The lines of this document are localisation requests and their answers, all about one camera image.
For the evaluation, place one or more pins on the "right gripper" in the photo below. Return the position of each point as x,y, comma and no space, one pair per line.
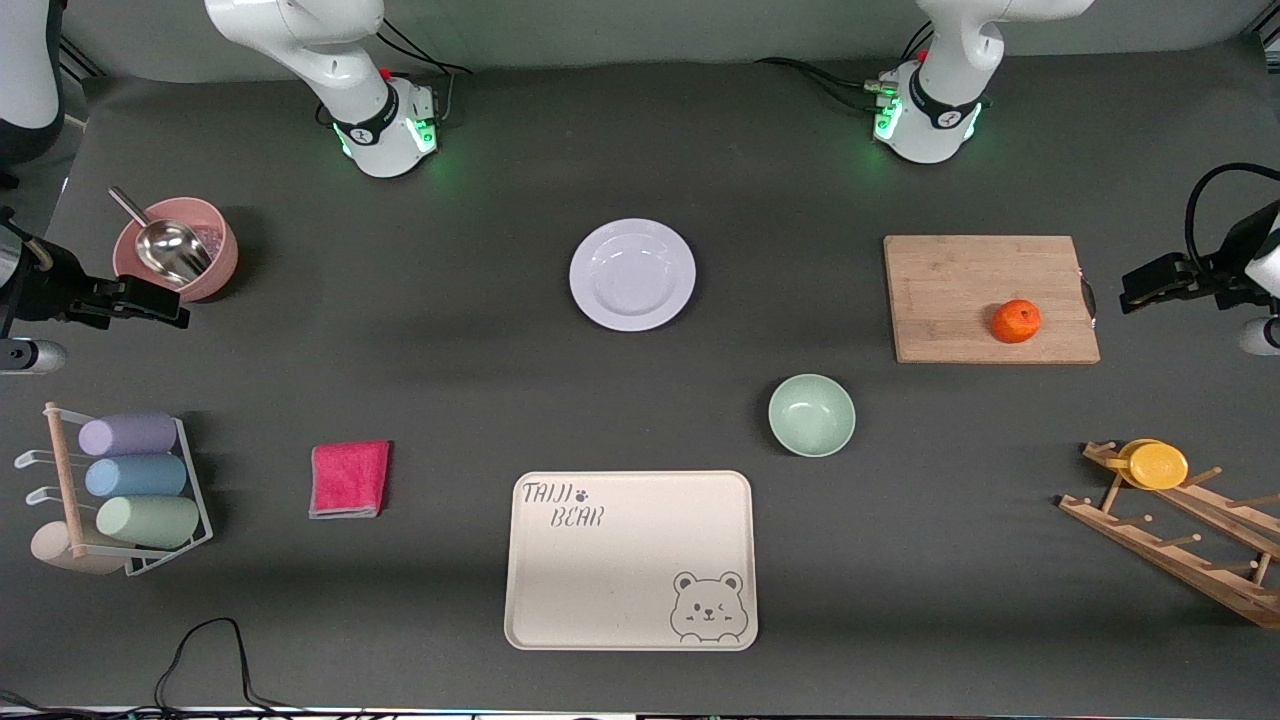
45,283

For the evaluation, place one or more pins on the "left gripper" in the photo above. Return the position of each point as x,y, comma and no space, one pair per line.
1226,270

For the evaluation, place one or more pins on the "orange fruit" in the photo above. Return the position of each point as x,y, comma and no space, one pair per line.
1016,322

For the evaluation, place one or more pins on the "white round plate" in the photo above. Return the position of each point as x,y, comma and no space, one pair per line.
632,275

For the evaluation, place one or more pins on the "metal scoop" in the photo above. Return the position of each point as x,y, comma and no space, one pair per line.
175,250

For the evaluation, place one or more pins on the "pink bowl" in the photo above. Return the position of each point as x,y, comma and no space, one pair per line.
222,260

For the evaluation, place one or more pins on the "purple cup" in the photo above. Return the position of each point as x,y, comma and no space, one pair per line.
130,434

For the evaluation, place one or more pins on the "blue cup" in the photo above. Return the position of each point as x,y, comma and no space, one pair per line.
138,476

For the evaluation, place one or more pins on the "yellow mug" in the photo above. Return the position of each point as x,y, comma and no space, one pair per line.
1158,466

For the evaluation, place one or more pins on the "wooden cutting board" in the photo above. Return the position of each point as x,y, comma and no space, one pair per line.
950,300

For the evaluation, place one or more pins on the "pale green cup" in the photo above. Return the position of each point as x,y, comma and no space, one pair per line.
150,521

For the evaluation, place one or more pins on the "beige cup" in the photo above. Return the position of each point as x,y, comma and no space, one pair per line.
55,550

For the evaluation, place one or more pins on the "pink folded cloth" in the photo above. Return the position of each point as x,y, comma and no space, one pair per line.
350,480

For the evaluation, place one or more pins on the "wooden mug rack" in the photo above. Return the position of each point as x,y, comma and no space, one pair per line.
1180,560

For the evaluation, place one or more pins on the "light green bowl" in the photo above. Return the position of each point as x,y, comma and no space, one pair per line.
812,416

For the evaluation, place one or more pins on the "beige bear print tray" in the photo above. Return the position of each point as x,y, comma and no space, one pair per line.
620,570

